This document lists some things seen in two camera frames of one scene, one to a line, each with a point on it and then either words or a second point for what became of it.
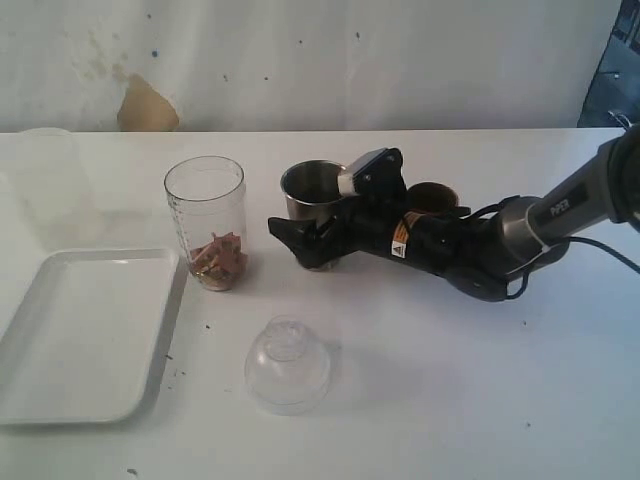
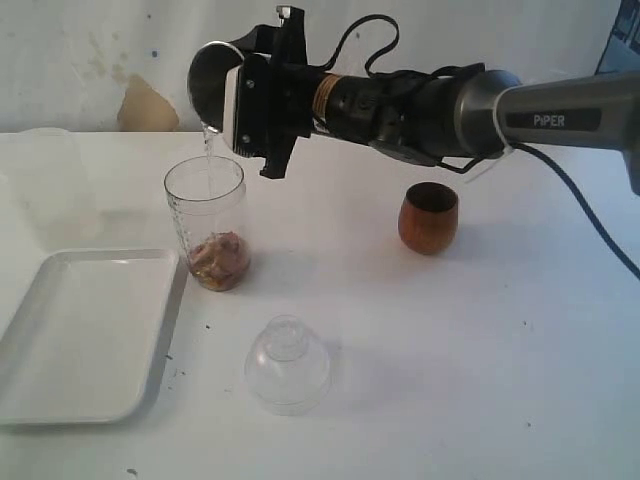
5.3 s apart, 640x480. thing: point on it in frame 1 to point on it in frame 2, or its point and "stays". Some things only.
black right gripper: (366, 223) to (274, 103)
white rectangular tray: (88, 341) stays
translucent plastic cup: (53, 183) stays
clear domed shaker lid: (287, 370) stays
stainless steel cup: (311, 189) to (213, 87)
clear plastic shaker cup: (207, 194) stays
